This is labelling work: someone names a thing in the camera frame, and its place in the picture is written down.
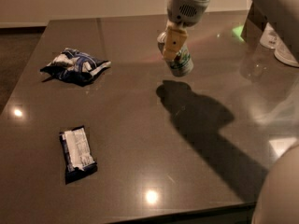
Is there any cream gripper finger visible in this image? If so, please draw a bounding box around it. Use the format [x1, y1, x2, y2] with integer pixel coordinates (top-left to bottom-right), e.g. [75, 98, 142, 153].
[163, 27, 188, 61]

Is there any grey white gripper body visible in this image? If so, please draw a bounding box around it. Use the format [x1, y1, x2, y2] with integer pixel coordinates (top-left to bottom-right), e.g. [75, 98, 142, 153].
[167, 0, 210, 27]

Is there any green white 7up can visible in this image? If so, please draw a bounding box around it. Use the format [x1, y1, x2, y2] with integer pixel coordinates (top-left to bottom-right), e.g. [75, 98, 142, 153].
[157, 32, 193, 77]

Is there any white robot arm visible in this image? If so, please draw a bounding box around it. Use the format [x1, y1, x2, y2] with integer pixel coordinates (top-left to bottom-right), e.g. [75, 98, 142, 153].
[163, 0, 299, 224]

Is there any crumpled blue white chip bag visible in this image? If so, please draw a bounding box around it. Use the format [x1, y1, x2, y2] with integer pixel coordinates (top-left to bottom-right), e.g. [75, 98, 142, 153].
[40, 48, 111, 86]

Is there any blue white snack bar wrapper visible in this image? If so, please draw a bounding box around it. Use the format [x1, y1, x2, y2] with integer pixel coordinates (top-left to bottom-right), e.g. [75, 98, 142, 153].
[59, 126, 97, 184]

